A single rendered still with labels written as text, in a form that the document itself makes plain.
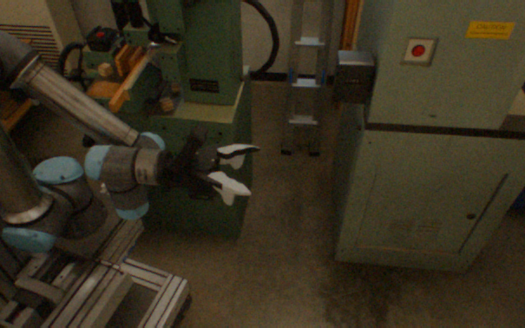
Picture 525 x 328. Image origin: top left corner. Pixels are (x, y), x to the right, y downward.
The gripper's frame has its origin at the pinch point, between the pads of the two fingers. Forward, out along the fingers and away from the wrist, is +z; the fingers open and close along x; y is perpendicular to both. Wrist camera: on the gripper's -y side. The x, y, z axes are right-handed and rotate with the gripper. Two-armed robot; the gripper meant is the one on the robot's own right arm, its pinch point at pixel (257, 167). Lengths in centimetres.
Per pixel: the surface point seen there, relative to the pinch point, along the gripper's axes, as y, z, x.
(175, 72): 14, -39, -71
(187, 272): 117, -42, -61
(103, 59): 19, -76, -91
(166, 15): -7, -39, -69
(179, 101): 33, -43, -83
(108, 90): 22, -66, -70
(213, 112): 33, -27, -78
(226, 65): 14, -21, -80
